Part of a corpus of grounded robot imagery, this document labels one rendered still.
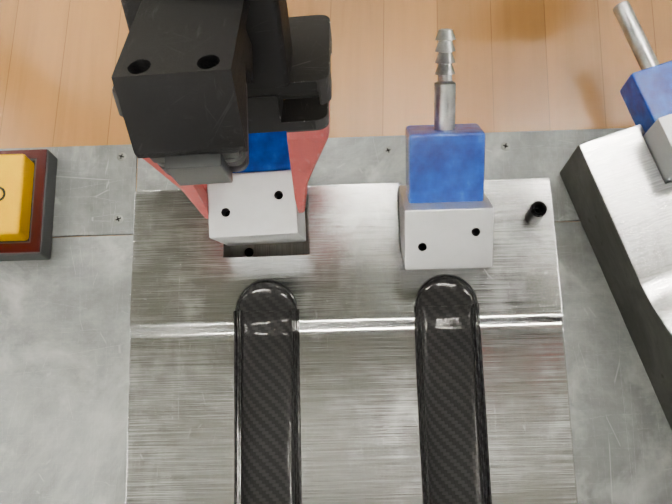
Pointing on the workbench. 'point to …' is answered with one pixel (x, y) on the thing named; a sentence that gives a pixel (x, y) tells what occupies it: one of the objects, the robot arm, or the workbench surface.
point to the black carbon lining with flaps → (262, 355)
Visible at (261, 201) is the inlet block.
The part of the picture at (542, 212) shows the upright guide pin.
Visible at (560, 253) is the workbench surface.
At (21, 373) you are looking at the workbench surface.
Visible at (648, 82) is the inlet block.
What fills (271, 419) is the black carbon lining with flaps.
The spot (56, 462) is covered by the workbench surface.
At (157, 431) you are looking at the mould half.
